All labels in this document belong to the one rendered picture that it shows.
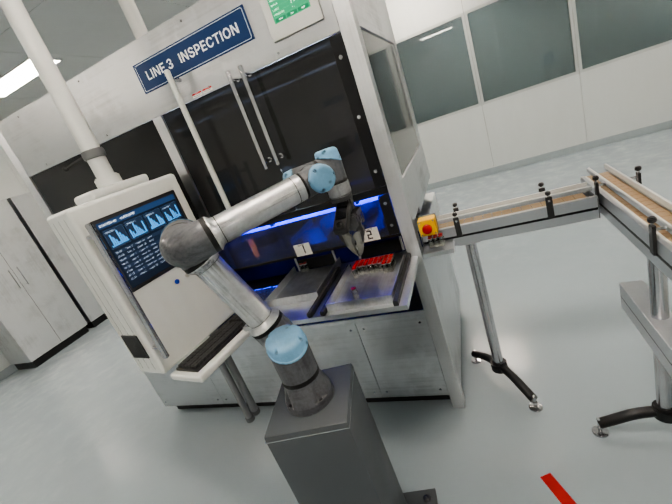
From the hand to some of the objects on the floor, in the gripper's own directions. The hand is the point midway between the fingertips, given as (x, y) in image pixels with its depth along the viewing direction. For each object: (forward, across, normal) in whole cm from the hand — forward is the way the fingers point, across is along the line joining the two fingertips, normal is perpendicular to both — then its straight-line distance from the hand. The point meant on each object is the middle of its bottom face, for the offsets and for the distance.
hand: (358, 253), depth 124 cm
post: (+110, -10, -42) cm, 118 cm away
